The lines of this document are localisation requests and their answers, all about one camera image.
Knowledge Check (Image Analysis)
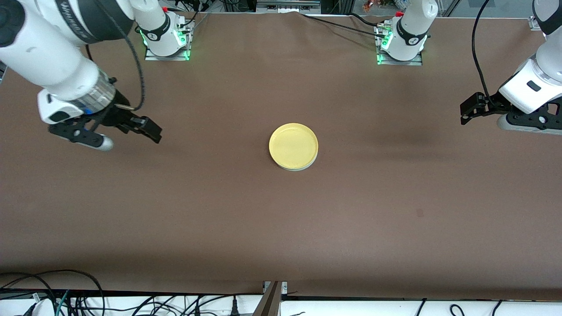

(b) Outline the thin grey base cable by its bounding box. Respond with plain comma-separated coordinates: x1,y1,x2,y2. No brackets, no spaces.
190,12,211,34

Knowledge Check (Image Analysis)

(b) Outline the silver metal box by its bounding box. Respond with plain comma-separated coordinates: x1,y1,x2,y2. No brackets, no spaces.
256,0,321,14

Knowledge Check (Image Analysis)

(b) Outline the black looping cable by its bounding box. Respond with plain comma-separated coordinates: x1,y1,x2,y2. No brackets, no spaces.
0,269,105,316

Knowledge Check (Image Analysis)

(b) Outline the aluminium profile beam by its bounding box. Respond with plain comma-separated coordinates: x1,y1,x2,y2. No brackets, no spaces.
252,281,284,316

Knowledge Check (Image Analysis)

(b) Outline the pale green round plate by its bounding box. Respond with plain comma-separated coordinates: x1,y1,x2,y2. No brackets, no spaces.
274,157,318,172

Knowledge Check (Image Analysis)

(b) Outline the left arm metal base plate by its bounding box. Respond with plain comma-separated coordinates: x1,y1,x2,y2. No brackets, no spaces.
376,24,423,66

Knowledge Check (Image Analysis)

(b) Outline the short black table cable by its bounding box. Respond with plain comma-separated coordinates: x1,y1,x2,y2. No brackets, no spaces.
347,12,383,28

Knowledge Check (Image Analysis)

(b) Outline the white lower shelf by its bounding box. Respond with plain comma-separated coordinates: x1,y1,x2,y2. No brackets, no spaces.
0,293,562,316

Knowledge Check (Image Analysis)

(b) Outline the yellow round plate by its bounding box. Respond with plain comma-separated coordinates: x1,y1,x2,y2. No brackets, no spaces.
269,123,319,170

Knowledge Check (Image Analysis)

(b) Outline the brown table cover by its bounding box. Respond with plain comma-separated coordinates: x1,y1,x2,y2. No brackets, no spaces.
0,9,562,301

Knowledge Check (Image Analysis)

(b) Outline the white rounded device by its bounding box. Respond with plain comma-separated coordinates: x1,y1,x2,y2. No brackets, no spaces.
31,298,56,316

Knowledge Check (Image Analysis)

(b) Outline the green cable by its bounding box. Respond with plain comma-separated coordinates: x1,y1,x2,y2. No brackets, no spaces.
54,290,71,316

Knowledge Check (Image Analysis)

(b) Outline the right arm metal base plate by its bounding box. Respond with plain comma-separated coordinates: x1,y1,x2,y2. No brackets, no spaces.
144,20,191,61

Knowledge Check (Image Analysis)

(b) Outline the long black table cable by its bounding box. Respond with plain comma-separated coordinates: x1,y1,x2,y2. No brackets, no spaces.
300,13,389,38

